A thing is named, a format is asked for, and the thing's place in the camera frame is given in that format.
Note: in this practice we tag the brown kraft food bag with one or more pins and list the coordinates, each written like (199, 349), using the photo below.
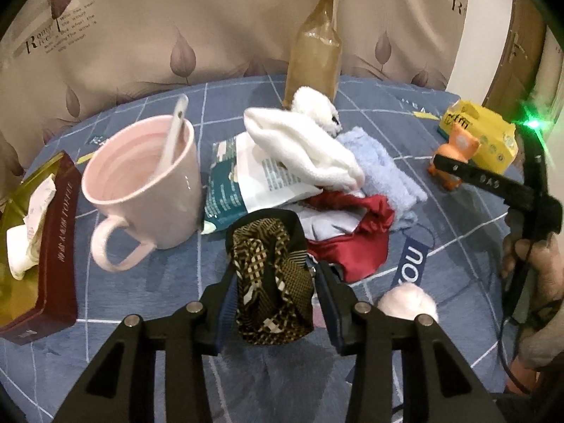
(315, 58)

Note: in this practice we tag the white round sock ball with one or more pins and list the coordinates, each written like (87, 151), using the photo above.
(407, 301)

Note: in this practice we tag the yellow tissue pack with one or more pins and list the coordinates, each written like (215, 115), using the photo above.
(498, 146)

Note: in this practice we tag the blue checked tablecloth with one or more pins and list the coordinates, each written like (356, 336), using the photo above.
(306, 380)

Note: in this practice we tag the orange rubber pig toy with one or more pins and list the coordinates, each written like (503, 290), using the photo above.
(461, 146)

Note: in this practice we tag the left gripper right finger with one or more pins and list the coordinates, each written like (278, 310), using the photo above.
(403, 368)

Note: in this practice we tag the white spoon in mug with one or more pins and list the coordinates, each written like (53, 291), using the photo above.
(176, 125)

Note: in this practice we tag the navy love you face mask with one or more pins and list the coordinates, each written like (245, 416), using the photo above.
(419, 241)

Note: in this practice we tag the person's right hand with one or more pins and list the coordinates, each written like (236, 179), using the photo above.
(538, 347)

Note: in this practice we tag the pink ceramic mug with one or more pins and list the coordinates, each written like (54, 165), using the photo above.
(159, 211)

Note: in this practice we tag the dark patterned brown sock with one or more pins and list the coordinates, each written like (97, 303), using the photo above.
(267, 251)

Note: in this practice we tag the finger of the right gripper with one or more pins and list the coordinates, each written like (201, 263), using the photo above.
(512, 192)

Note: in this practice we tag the red and gold tin box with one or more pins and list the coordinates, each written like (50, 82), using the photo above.
(43, 302)

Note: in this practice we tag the light blue fluffy sock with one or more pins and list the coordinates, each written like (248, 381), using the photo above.
(383, 177)

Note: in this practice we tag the beige leaf print curtain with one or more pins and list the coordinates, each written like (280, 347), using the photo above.
(65, 60)

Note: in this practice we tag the red satin pouch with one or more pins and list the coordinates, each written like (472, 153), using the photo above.
(363, 250)

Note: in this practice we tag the white long sock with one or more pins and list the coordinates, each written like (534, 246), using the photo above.
(23, 249)

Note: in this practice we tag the teal and white snack packet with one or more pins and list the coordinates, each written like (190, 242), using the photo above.
(242, 179)

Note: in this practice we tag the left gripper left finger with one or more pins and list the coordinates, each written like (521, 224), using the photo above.
(118, 385)

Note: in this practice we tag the white fluffy plush with black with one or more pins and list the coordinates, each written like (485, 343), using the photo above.
(313, 104)

